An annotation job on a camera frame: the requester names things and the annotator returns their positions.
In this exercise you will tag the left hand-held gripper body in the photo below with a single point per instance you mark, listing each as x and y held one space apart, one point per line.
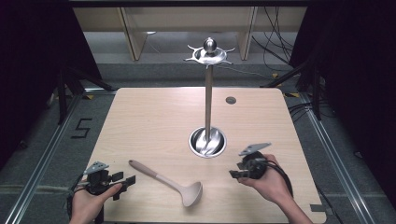
97 179

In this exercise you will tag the aluminium floor rail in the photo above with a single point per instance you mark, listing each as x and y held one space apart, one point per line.
339 158
40 161

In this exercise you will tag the beige ladle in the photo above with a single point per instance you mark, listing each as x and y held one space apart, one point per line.
186 189

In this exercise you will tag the black metal stand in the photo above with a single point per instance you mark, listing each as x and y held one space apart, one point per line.
316 90
63 93

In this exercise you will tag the steel utensil rack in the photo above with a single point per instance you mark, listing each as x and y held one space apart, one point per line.
208 109

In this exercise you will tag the person's right hand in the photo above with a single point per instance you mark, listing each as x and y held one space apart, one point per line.
274 183

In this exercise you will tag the grey table grommet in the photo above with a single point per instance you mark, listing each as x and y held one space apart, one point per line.
230 100

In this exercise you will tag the person's left hand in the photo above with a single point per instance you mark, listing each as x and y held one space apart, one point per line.
87 203

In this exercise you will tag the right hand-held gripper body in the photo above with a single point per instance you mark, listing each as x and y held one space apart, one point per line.
256 165

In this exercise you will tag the black curtain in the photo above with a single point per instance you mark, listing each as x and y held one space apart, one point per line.
28 62
364 77

